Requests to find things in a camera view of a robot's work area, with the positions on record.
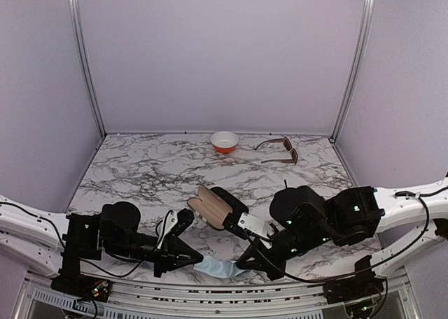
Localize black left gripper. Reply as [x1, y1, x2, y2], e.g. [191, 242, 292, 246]
[105, 234, 204, 279]

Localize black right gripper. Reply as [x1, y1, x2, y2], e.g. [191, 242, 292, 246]
[237, 226, 334, 282]

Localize black woven glasses case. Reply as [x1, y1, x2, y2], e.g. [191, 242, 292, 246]
[211, 186, 249, 224]

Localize brown striped glasses case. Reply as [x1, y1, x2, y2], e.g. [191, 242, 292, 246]
[187, 186, 232, 230]

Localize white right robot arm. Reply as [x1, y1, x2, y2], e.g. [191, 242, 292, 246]
[236, 179, 447, 297]

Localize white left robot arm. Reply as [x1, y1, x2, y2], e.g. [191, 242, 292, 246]
[1, 197, 203, 301]

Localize brown translucent sunglasses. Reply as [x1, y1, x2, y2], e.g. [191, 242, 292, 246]
[254, 136, 299, 164]

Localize white bowl orange outside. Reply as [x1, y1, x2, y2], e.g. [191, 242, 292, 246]
[210, 131, 239, 154]

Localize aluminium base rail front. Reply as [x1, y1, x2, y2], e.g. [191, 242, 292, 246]
[12, 269, 421, 318]

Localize aluminium frame rail back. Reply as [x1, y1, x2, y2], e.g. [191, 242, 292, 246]
[104, 129, 333, 136]

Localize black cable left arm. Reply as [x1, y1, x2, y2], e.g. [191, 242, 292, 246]
[0, 199, 176, 278]

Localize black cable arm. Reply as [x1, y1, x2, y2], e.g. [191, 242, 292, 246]
[0, 199, 176, 278]
[244, 189, 448, 285]

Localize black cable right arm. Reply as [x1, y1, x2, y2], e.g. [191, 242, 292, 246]
[244, 189, 448, 285]

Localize aluminium frame post left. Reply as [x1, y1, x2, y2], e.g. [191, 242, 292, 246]
[69, 0, 107, 140]

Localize aluminium frame post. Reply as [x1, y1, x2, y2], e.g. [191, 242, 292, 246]
[69, 0, 107, 140]
[330, 0, 376, 144]

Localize aluminium frame post right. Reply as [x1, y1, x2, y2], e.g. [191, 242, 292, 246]
[330, 0, 376, 144]

